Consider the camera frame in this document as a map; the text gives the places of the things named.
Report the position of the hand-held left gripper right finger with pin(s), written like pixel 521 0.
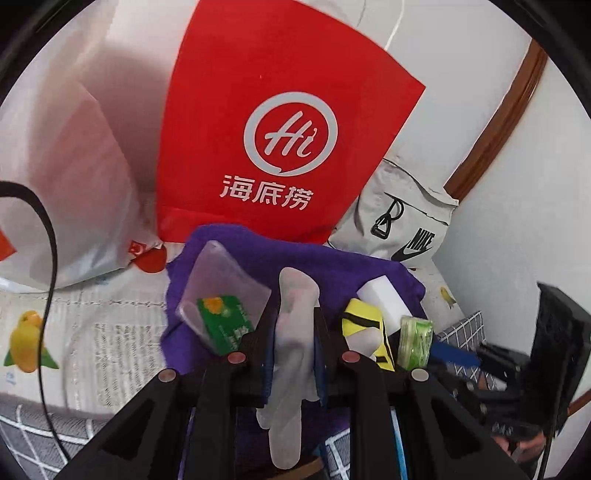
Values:
pixel 320 364

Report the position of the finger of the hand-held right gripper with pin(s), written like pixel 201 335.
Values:
pixel 466 392
pixel 455 355

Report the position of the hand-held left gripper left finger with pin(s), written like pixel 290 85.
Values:
pixel 268 364

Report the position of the clear green wipes packet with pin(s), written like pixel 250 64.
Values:
pixel 415 341

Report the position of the white rubber glove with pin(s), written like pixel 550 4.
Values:
pixel 295 314

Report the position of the person's right hand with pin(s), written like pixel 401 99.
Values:
pixel 521 450

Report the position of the yellow black striped cloth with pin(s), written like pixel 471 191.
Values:
pixel 362 325

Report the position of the green orange-print packet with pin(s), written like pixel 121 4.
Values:
pixel 226 318

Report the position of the white sponge block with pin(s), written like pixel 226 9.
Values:
pixel 381 295

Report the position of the clear zip bag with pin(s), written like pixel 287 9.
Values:
pixel 221 277

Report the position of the purple towel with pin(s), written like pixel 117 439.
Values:
pixel 258 254

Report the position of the bird print bedsheet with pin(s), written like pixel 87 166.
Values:
pixel 92 337

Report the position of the red paper bag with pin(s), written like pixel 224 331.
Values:
pixel 286 115

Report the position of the grey checked blanket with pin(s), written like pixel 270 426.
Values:
pixel 27 434

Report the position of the white plastic bag orange print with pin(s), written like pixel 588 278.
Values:
pixel 60 161

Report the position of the brown wooden door frame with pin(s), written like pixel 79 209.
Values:
pixel 503 115

